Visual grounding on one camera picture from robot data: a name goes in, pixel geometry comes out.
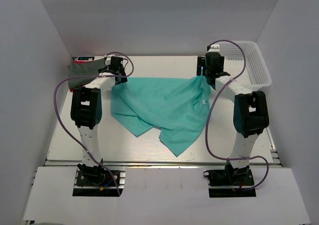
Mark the teal t-shirt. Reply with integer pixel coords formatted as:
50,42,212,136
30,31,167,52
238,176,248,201
111,76,211,157

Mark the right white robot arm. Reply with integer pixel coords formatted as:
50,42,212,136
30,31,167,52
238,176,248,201
197,49,269,185

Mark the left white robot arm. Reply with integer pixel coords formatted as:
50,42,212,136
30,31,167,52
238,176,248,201
69,55,128,185

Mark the blue white card box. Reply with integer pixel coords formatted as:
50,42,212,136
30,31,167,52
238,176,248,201
76,56,95,61

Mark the folded grey t-shirt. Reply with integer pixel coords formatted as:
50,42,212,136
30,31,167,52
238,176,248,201
67,59,105,90

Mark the white plastic mesh basket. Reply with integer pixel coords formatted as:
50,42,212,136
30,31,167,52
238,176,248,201
218,41,272,90

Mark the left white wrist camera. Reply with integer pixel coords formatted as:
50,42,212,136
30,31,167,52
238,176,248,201
104,55,112,62

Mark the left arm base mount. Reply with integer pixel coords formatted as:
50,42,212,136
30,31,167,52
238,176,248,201
72,164,124,197

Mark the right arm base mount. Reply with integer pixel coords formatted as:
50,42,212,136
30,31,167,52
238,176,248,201
203,164,256,198

